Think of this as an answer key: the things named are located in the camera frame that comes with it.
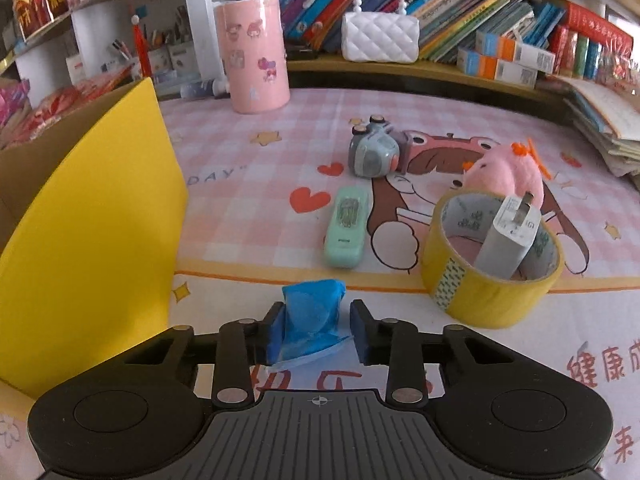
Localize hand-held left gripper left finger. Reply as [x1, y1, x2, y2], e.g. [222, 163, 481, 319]
[105, 301, 286, 408]

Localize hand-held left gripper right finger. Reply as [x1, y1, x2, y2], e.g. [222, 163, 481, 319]
[349, 299, 523, 408]

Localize blue plastic cover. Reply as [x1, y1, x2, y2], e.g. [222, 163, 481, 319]
[272, 278, 353, 366]

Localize mint green case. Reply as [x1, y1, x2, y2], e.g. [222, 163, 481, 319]
[324, 186, 372, 268]

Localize yellow tape roll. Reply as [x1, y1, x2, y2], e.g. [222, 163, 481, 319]
[419, 190, 566, 330]

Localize yellow cardboard box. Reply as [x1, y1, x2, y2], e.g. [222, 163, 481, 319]
[0, 77, 190, 401]

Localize pink checked printed tablecloth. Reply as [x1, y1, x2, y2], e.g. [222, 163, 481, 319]
[0, 87, 640, 480]

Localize white charger plug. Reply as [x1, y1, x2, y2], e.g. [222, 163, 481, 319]
[474, 192, 542, 279]

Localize small pink plush toy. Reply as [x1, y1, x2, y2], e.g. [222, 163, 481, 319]
[462, 141, 553, 211]

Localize pink cylinder holder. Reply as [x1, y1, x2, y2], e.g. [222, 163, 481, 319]
[214, 0, 292, 115]

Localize white pen organisers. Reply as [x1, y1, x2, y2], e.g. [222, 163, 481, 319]
[107, 5, 196, 86]

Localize orange white box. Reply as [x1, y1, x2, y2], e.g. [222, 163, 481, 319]
[475, 30, 557, 75]
[457, 47, 538, 91]

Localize white quilted purse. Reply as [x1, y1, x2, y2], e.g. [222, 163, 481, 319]
[341, 0, 421, 64]

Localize red paper decorations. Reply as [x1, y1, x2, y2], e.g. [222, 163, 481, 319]
[0, 65, 141, 151]

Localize red tassel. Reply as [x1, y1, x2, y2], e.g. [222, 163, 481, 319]
[131, 15, 153, 78]

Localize stack of papers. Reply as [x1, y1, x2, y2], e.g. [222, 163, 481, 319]
[537, 77, 640, 178]

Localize white box red label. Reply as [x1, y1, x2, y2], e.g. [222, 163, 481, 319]
[65, 55, 88, 86]

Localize row of blue books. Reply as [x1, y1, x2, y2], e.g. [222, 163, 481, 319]
[277, 0, 566, 63]

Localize red dictionaries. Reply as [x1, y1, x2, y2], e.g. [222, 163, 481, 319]
[547, 2, 636, 83]

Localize red gift bag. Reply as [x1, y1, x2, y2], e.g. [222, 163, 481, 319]
[10, 0, 76, 41]

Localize white shelf post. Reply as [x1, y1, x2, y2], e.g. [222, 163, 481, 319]
[180, 0, 228, 93]

